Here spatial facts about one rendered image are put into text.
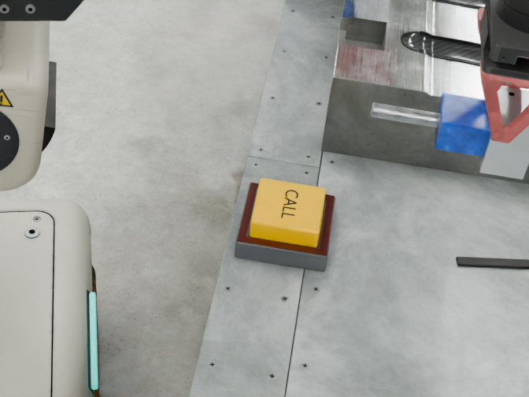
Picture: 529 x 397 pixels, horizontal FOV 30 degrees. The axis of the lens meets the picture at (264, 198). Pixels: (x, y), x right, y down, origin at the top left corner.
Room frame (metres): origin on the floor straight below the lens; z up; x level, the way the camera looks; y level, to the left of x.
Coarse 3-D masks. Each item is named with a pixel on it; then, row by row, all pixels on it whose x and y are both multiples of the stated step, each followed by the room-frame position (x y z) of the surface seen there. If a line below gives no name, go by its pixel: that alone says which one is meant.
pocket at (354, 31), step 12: (348, 24) 0.87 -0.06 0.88; (360, 24) 0.87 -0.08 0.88; (372, 24) 0.87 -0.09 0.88; (384, 24) 0.87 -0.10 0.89; (348, 36) 0.87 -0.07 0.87; (360, 36) 0.87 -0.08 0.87; (372, 36) 0.87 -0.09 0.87; (384, 36) 0.86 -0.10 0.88; (372, 48) 0.86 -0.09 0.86; (384, 48) 0.82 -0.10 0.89
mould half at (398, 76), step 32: (352, 0) 0.90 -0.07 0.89; (384, 0) 0.91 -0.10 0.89; (416, 0) 0.92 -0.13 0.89; (448, 32) 0.87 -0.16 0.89; (352, 64) 0.79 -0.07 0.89; (384, 64) 0.79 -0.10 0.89; (416, 64) 0.80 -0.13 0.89; (448, 64) 0.81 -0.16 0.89; (352, 96) 0.76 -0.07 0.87; (384, 96) 0.76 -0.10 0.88; (416, 96) 0.76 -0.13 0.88; (480, 96) 0.77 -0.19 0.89; (352, 128) 0.76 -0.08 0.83; (384, 128) 0.76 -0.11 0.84; (416, 128) 0.76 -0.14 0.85; (384, 160) 0.76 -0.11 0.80; (416, 160) 0.76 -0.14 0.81; (448, 160) 0.76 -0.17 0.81
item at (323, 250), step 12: (252, 192) 0.67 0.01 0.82; (252, 204) 0.65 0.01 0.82; (324, 216) 0.65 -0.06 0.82; (240, 228) 0.62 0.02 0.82; (324, 228) 0.63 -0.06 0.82; (240, 240) 0.60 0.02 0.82; (252, 240) 0.60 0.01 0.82; (264, 240) 0.61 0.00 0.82; (324, 240) 0.62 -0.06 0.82; (312, 252) 0.60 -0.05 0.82; (324, 252) 0.60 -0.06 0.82
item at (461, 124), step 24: (456, 96) 0.67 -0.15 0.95; (504, 96) 0.66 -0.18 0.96; (528, 96) 0.67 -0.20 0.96; (408, 120) 0.65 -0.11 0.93; (432, 120) 0.65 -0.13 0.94; (456, 120) 0.64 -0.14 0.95; (480, 120) 0.64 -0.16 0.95; (504, 120) 0.63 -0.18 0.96; (456, 144) 0.63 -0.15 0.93; (480, 144) 0.63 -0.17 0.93; (504, 144) 0.63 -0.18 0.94; (528, 144) 0.63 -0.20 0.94; (480, 168) 0.63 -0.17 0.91; (504, 168) 0.63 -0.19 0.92
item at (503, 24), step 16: (496, 0) 0.67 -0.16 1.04; (512, 0) 0.64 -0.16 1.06; (528, 0) 0.63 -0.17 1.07; (496, 16) 0.64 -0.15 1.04; (512, 16) 0.63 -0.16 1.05; (528, 16) 0.63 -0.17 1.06; (496, 32) 0.62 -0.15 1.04; (512, 32) 0.62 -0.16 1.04; (528, 32) 0.63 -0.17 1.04; (496, 48) 0.60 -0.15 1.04; (512, 48) 0.60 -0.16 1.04; (528, 48) 0.61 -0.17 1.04; (512, 64) 0.60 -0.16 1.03
